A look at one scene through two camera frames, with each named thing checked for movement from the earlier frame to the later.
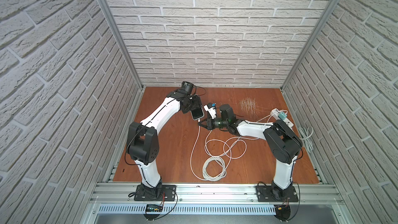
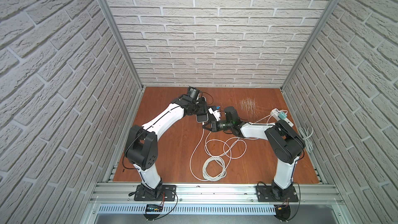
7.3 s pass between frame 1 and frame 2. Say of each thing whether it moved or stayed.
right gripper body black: stayed
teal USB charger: stayed
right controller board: stayed
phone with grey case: moved
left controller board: stayed
